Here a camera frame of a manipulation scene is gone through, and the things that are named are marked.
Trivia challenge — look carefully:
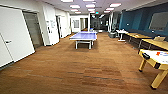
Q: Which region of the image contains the white room door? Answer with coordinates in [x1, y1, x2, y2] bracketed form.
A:
[0, 5, 36, 68]

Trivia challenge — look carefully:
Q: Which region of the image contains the grey elevator door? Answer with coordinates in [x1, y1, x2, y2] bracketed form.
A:
[22, 11, 45, 50]

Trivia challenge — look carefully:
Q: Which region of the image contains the white table with dishes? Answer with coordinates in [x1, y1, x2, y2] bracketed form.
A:
[137, 48, 168, 91]

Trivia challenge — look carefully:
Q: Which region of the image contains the white door with window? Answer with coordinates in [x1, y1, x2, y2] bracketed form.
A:
[70, 17, 83, 33]

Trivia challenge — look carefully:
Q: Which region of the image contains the ceiling light panel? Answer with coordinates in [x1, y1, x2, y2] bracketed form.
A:
[69, 4, 81, 9]
[60, 0, 75, 3]
[108, 2, 123, 8]
[84, 3, 97, 9]

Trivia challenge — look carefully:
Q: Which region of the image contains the white round table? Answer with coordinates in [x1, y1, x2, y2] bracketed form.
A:
[115, 29, 130, 42]

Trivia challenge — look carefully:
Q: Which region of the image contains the blue ping-pong table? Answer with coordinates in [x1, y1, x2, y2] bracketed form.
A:
[68, 30, 99, 51]

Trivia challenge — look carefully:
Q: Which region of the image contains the small wall notice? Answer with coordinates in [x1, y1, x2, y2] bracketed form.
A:
[48, 19, 57, 31]

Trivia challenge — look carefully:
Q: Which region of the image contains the dark hallway doorway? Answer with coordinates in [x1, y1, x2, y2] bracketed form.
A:
[56, 14, 65, 40]

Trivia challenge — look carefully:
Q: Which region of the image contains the dark low seat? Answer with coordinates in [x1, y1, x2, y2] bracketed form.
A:
[107, 30, 118, 39]

